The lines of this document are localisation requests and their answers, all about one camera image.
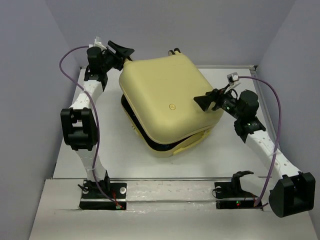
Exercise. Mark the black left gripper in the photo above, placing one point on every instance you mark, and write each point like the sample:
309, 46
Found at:
124, 51

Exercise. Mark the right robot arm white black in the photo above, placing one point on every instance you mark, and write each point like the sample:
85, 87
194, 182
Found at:
287, 190

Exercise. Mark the white front cover board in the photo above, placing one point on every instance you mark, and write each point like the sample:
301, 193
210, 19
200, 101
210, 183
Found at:
159, 210

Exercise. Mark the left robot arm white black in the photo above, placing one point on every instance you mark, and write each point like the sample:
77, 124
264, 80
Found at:
80, 122

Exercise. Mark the yellow hard-shell suitcase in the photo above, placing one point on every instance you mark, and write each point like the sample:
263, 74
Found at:
158, 98

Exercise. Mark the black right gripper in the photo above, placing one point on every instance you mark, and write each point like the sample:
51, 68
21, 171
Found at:
205, 101

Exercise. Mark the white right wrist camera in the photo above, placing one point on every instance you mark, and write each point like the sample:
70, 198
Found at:
233, 81

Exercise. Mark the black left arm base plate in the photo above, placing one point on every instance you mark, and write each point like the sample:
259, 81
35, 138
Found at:
93, 199

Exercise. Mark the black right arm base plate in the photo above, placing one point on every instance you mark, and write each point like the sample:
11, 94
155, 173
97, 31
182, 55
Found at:
230, 197

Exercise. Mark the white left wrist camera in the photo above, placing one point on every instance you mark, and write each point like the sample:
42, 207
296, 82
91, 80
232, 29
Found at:
97, 43

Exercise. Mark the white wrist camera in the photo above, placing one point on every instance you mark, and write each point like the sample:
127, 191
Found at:
97, 43
233, 81

